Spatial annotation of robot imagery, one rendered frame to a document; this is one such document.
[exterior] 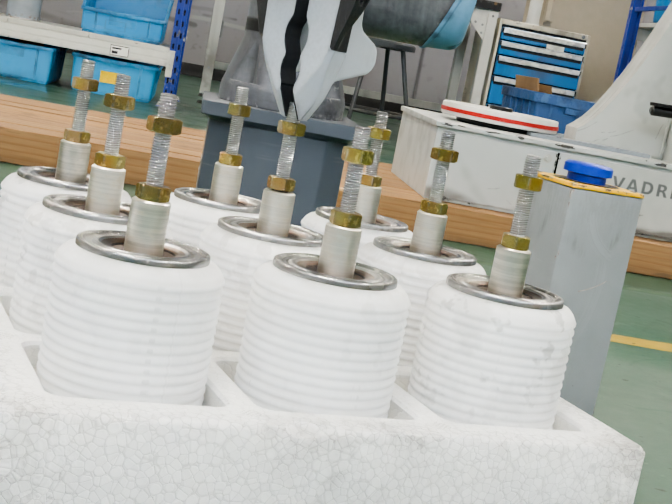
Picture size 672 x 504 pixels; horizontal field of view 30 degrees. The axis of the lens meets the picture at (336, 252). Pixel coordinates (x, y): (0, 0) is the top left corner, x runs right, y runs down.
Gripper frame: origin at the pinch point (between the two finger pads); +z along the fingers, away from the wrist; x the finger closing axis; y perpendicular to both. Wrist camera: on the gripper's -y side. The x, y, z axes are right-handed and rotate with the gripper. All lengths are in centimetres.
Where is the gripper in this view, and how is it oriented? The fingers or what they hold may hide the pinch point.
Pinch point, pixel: (289, 98)
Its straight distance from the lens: 84.4
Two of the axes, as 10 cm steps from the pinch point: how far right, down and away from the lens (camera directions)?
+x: -7.3, -2.5, 6.3
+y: 6.5, 0.0, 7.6
